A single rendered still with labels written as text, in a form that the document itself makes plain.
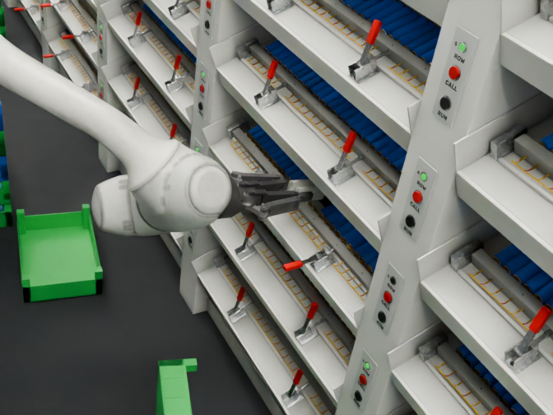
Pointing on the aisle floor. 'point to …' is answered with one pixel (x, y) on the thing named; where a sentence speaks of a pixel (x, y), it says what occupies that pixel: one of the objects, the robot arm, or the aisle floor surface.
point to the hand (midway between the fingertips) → (306, 189)
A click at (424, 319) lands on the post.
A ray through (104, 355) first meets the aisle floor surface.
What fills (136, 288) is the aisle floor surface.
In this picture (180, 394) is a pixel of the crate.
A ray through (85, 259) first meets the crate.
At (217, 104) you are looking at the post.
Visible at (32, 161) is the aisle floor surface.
